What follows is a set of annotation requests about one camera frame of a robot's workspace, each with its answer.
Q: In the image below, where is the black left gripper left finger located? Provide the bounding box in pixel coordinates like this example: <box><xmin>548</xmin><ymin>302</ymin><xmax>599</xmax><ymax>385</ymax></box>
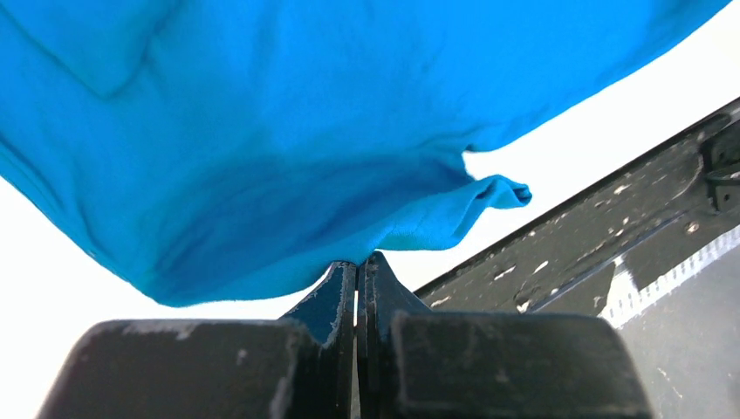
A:
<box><xmin>39</xmin><ymin>263</ymin><xmax>356</xmax><ymax>418</ymax></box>

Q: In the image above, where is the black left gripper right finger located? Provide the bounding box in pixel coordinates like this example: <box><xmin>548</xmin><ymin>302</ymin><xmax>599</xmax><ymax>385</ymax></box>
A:
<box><xmin>357</xmin><ymin>252</ymin><xmax>654</xmax><ymax>418</ymax></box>

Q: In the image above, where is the blue t shirt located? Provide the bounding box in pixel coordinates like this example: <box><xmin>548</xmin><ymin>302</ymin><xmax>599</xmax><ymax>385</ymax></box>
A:
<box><xmin>1</xmin><ymin>1</ymin><xmax>724</xmax><ymax>307</ymax></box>

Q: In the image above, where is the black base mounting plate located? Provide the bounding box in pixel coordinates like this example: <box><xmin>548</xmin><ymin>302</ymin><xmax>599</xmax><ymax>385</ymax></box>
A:
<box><xmin>418</xmin><ymin>101</ymin><xmax>739</xmax><ymax>315</ymax></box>

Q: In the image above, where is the white slotted cable duct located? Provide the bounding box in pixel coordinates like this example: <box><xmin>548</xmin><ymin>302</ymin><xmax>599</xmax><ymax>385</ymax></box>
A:
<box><xmin>598</xmin><ymin>226</ymin><xmax>739</xmax><ymax>329</ymax></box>

